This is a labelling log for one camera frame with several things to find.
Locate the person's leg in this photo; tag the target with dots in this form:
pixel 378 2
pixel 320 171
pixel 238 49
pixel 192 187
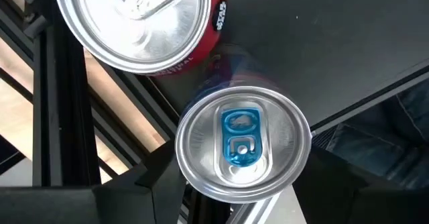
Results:
pixel 385 140

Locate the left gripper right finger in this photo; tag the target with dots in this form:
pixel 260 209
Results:
pixel 352 200

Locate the blue silver energy drink can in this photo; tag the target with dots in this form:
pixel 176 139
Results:
pixel 241 140

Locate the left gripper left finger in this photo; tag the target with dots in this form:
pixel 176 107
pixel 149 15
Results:
pixel 127 200

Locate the red soda can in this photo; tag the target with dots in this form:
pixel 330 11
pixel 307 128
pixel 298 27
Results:
pixel 134 26

